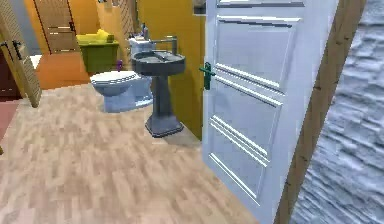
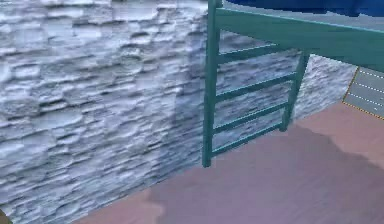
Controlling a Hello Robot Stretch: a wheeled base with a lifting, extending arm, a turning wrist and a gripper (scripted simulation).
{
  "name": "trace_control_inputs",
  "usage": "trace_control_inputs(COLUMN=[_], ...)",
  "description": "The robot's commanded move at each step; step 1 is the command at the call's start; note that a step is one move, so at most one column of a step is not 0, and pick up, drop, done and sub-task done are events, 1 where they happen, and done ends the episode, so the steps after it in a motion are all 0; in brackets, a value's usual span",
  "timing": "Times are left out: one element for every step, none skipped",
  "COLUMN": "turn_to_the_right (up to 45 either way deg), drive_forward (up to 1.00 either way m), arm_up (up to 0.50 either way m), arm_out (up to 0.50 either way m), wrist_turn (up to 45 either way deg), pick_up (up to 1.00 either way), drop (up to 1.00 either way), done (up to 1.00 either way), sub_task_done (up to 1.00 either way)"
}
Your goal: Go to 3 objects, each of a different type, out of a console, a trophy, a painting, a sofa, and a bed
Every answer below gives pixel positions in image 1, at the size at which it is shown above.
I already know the white panelled room door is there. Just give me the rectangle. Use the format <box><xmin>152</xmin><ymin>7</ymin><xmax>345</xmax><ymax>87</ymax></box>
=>
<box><xmin>201</xmin><ymin>0</ymin><xmax>341</xmax><ymax>224</ymax></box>

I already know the pale blue toilet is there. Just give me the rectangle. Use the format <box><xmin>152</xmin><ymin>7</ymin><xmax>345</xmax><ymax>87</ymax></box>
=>
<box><xmin>89</xmin><ymin>37</ymin><xmax>155</xmax><ymax>114</ymax></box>

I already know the yellow cloth pile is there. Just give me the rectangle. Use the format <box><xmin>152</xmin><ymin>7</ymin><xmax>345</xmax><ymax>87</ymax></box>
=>
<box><xmin>76</xmin><ymin>29</ymin><xmax>116</xmax><ymax>46</ymax></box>

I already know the brown wooden room door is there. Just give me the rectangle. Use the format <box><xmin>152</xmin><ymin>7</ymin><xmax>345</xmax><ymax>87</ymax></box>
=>
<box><xmin>33</xmin><ymin>0</ymin><xmax>81</xmax><ymax>55</ymax></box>

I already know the tan slatted room door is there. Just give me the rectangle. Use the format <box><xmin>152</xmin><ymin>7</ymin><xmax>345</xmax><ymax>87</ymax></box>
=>
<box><xmin>0</xmin><ymin>0</ymin><xmax>43</xmax><ymax>108</ymax></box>

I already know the green door handle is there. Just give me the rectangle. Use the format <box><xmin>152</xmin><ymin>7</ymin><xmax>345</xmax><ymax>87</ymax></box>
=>
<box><xmin>199</xmin><ymin>61</ymin><xmax>216</xmax><ymax>91</ymax></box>

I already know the dark grey pedestal sink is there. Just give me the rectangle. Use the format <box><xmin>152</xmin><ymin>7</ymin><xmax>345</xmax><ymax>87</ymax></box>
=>
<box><xmin>131</xmin><ymin>35</ymin><xmax>186</xmax><ymax>139</ymax></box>

